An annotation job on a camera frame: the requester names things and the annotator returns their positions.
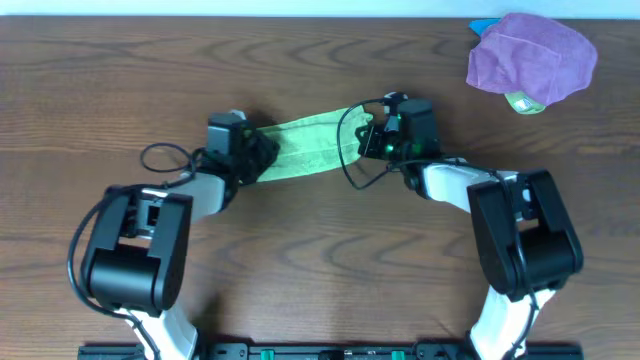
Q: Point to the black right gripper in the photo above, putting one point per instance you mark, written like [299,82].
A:
[368,145]

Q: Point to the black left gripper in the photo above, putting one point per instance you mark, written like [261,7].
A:
[259,151]

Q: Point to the light green cloth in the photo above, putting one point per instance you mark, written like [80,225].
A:
[309,145]

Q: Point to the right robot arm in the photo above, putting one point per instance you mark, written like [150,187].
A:
[527,246]

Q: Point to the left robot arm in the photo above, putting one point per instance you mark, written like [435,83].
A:
[127,257]

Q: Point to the blue cloth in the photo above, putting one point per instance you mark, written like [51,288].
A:
[481,25]

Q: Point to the purple cloth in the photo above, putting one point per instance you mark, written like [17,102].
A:
[539,56]

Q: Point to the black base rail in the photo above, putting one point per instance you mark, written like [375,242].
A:
[419,351]

